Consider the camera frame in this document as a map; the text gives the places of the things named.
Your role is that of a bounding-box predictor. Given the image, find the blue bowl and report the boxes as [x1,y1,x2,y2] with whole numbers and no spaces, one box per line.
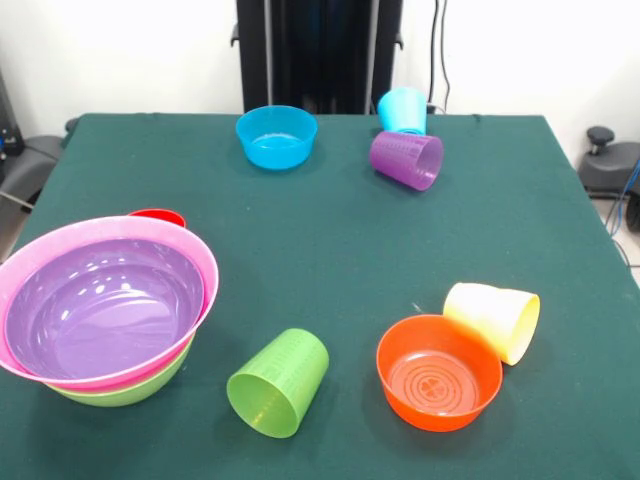
[235,104,319,172]

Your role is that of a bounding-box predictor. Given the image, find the yellow cup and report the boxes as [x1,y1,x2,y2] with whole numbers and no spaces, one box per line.
[442,282,542,367]

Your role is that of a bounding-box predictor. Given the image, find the dark green table cloth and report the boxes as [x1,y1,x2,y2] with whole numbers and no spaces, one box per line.
[0,112,640,480]

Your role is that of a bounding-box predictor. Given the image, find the purple cup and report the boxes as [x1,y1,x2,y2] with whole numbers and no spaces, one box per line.
[368,130,445,192]

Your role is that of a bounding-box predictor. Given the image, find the green cup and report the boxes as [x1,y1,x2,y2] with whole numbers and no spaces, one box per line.
[226,327,331,440]

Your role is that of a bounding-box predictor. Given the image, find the blue cup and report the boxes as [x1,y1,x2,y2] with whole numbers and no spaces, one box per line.
[377,87,428,136]

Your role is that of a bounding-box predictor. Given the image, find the red cup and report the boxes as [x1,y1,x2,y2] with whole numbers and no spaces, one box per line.
[127,208,187,230]

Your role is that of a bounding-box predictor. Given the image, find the pink bowl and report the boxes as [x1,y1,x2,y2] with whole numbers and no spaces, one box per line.
[0,215,220,392]

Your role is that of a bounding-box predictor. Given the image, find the orange bowl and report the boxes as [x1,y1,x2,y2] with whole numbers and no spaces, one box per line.
[375,313,504,433]

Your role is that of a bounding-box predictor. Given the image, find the purple bowl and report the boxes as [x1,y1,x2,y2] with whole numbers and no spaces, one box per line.
[4,237,206,381]

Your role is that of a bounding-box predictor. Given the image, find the green bowl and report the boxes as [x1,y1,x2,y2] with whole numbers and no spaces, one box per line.
[44,332,197,408]

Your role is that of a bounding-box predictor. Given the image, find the black equipment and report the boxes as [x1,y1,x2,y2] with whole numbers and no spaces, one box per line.
[0,69,26,160]

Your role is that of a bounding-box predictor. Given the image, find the black cable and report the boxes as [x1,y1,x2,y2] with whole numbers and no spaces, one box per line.
[426,0,440,104]
[439,0,452,114]

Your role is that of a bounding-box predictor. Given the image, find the blue cable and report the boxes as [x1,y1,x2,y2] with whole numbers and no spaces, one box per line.
[605,159,640,236]

